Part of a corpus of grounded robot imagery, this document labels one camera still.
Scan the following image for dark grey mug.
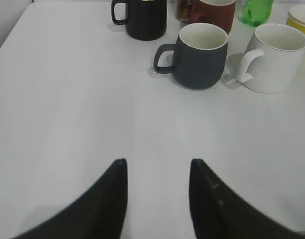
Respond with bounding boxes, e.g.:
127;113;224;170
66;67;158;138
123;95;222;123
153;22;228;90

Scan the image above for green soda bottle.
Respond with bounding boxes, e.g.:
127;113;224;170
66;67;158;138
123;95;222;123
242;0;274;27

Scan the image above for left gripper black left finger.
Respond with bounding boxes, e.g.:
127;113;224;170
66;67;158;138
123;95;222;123
18;158;128;239

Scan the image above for white mug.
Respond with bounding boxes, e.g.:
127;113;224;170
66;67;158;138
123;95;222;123
235;23;305;95

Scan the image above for yellow paper cup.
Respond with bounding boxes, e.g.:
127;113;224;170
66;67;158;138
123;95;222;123
287;4;305;34

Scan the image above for black mug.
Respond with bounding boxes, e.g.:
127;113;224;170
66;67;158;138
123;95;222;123
111;0;167;41

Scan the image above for brown coffee drink bottle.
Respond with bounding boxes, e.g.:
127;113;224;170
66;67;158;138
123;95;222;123
176;0;193;22

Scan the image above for dark red mug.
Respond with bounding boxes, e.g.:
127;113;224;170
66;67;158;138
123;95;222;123
189;0;236;34

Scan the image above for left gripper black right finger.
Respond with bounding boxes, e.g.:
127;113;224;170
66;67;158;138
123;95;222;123
189;159;304;239

